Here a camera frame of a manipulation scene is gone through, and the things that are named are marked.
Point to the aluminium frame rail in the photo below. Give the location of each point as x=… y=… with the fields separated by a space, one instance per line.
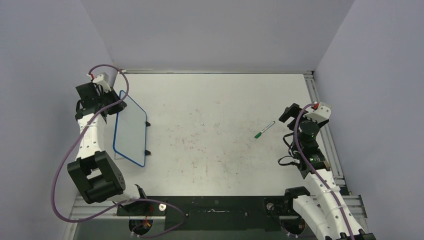
x=326 y=136
x=173 y=71

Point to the aluminium frame rail right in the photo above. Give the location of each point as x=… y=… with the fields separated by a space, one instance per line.
x=326 y=136

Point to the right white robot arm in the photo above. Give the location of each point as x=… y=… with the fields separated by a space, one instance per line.
x=318 y=203

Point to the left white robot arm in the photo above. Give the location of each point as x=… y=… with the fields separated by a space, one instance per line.
x=94 y=173

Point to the blue framed whiteboard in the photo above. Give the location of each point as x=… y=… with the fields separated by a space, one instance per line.
x=130 y=133

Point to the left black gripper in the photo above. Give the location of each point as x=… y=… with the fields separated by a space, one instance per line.
x=112 y=94

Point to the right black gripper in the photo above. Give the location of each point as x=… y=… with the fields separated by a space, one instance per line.
x=293 y=111

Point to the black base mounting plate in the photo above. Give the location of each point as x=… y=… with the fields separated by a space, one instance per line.
x=216 y=213

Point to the aluminium frame rail back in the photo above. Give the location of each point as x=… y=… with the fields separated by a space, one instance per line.
x=173 y=71

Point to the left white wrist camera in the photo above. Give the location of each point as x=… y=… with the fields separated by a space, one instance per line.
x=102 y=79

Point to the green capped marker pen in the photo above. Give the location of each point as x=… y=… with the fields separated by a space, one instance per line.
x=264 y=130

